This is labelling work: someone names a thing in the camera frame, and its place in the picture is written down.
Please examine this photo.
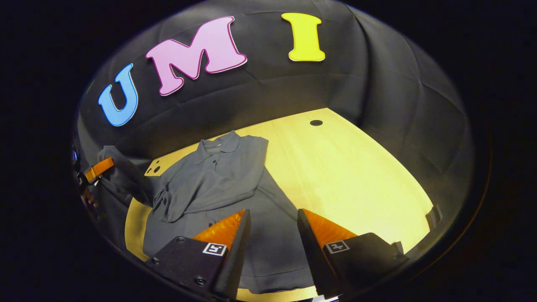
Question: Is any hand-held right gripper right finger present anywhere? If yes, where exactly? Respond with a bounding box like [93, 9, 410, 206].
[297, 208, 410, 299]

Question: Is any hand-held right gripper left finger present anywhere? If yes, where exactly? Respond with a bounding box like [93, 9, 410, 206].
[145, 209, 252, 301]

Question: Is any grey collared shirt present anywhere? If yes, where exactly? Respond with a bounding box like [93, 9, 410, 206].
[99, 130, 320, 294]

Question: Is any black backdrop cloth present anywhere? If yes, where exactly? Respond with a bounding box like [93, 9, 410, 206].
[73, 0, 475, 269]

